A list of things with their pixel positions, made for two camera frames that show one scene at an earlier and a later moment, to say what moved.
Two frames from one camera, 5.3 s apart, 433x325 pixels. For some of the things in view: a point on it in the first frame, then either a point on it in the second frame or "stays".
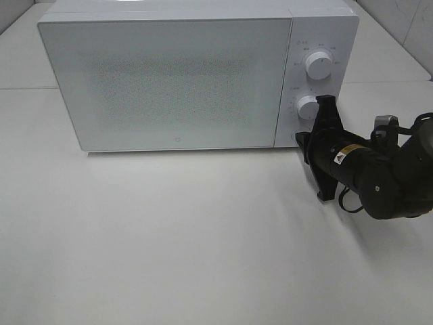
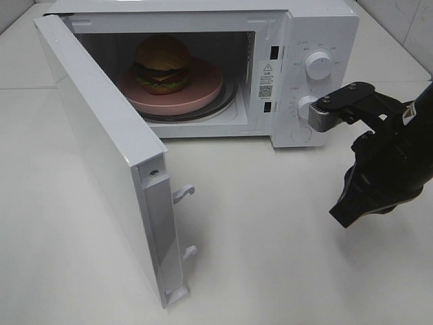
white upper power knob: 318,65 stays
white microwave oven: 159,75 stays
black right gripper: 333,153 to 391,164
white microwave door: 138,83 to 130,159
